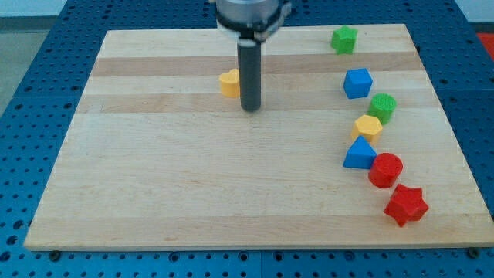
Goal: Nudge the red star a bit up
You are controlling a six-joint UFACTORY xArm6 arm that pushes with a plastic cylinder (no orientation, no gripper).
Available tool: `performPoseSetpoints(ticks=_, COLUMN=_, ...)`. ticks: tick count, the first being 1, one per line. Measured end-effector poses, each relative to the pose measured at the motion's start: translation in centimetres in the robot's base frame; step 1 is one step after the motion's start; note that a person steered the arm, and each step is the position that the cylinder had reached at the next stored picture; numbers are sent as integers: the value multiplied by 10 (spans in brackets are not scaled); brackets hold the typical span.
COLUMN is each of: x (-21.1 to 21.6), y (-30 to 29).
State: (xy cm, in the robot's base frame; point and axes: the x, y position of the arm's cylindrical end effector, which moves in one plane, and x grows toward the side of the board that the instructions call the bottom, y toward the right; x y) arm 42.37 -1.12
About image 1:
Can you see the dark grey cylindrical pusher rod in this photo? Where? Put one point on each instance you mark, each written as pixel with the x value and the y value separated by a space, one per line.
pixel 250 63

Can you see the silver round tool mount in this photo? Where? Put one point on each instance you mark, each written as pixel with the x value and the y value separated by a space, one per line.
pixel 254 20

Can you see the green star block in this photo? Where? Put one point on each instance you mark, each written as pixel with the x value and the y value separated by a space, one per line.
pixel 344 39

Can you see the red star block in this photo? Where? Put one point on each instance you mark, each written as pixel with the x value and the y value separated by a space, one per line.
pixel 406 205

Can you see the yellow heart block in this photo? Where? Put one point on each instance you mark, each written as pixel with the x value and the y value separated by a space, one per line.
pixel 230 84

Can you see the blue cube block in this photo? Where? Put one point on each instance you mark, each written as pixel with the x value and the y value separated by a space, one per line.
pixel 357 83

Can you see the yellow hexagon block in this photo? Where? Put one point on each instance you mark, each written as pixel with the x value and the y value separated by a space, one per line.
pixel 369 127

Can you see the wooden board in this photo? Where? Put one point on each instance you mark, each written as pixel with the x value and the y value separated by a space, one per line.
pixel 155 158

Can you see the green cylinder block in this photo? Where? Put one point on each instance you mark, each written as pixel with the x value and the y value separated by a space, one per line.
pixel 382 106

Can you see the blue triangle block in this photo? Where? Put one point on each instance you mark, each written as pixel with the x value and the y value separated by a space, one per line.
pixel 360 155

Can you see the red cylinder block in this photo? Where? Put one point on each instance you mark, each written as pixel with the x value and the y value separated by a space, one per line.
pixel 385 170

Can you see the red object at right edge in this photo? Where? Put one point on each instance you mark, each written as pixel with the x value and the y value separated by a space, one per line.
pixel 487 40

